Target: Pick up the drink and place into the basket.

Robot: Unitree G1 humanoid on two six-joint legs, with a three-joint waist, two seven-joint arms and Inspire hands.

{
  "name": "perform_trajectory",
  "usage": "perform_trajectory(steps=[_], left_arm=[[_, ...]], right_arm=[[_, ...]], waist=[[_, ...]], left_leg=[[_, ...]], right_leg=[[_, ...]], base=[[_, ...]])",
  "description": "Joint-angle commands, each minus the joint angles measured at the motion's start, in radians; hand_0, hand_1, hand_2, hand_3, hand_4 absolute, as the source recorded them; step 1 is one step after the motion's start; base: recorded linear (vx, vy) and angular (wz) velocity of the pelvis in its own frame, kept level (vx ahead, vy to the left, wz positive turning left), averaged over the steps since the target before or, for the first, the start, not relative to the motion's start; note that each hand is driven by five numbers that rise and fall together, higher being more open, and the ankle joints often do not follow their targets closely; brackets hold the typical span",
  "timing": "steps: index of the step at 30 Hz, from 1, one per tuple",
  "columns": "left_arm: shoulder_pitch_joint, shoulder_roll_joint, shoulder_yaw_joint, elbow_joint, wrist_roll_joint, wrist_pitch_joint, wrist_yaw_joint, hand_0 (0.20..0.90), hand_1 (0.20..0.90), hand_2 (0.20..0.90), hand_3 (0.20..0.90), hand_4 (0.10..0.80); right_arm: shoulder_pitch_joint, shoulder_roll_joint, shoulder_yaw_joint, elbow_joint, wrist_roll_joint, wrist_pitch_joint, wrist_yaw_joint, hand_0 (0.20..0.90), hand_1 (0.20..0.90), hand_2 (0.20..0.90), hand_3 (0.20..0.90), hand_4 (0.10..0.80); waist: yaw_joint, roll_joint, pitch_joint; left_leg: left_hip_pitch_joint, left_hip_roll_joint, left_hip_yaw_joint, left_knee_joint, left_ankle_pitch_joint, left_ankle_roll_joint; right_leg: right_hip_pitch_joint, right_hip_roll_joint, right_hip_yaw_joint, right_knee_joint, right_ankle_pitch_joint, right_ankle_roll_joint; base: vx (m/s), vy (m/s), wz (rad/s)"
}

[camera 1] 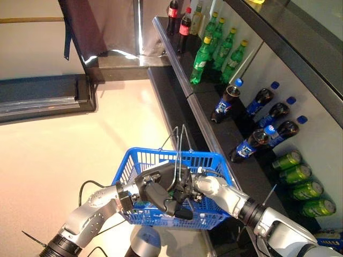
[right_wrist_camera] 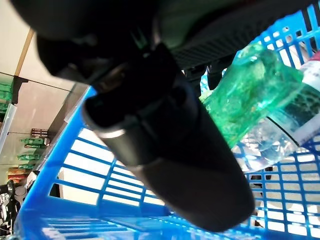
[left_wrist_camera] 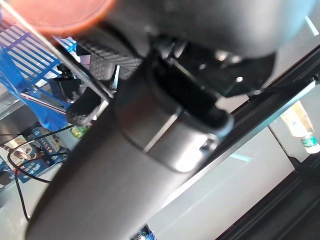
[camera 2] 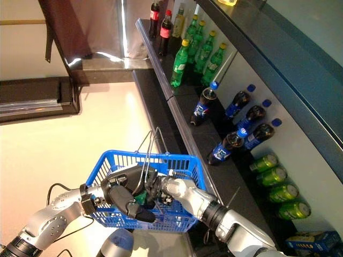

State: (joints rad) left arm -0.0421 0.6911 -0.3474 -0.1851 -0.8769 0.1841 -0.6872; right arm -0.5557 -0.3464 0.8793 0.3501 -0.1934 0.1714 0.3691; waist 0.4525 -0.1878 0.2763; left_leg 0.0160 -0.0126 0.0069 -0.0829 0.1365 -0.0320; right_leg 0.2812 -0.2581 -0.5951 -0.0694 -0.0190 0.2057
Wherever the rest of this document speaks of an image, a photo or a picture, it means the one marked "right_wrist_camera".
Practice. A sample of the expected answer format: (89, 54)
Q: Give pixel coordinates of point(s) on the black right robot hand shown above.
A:
(175, 162)

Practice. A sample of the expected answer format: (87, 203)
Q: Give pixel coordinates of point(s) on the green Sprite bottle yellow cap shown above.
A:
(240, 100)

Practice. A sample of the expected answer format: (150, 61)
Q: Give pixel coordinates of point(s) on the clear water bottle red label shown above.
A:
(270, 150)

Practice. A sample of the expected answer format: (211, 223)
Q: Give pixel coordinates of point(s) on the blue plastic shopping basket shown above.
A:
(75, 220)

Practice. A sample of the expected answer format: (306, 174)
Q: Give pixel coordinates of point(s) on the distant snack shelf unit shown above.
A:
(30, 142)

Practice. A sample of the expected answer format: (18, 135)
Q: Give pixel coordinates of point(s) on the tan wooden wall rail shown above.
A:
(23, 55)

